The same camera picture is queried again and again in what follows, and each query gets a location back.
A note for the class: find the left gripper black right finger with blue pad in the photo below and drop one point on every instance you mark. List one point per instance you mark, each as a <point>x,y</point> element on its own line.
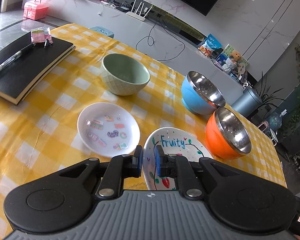
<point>183,172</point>

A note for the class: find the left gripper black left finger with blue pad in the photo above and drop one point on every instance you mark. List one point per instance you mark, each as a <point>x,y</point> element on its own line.
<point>113,173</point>

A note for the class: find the white Fruity painted plate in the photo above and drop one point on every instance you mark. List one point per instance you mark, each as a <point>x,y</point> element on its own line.
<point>173,141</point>

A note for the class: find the white sticker plate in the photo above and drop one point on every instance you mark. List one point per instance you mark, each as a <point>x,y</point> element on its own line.
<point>108,129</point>

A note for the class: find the orange steel bowl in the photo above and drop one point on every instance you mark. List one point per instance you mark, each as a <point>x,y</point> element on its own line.
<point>226,136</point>

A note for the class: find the blue steel bowl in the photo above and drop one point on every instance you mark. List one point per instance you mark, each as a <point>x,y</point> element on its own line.
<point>199,95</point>

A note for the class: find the green ceramic bowl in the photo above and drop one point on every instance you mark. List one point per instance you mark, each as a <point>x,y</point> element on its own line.
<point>123,75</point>

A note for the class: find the yellow checkered tablecloth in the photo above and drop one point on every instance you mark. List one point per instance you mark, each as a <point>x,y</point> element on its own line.
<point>39,136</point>

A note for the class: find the grey trash bin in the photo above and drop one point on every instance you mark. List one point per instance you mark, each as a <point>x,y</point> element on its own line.
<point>247,102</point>

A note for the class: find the pink small heater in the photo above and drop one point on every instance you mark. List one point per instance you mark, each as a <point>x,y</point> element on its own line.
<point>264,126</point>

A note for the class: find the blue water bottle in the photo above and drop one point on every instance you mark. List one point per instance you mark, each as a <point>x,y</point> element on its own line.
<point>275,120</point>

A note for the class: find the green potted plant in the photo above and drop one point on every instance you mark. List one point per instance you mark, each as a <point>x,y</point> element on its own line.
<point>265,95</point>

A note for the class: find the teddy bear toy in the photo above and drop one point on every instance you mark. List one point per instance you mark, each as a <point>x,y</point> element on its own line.
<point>235,57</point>

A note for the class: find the blue snack bag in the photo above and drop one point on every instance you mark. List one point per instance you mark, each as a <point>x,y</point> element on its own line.
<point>209,45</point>

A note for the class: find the black notebook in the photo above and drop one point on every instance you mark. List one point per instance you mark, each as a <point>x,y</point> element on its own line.
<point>35,62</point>

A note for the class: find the blue plastic stool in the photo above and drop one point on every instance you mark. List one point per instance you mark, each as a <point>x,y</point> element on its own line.
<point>103,31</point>

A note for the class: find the black pen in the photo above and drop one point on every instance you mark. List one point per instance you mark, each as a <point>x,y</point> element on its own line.
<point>16,56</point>

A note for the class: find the white wifi router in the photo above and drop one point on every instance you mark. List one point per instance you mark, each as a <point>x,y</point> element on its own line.
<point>139,10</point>

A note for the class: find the pink binder clip packet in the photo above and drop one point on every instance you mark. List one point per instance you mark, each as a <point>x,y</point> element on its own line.
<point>42,35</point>

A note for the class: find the pink storage box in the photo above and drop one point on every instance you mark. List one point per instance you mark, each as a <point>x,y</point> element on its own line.
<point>35,10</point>

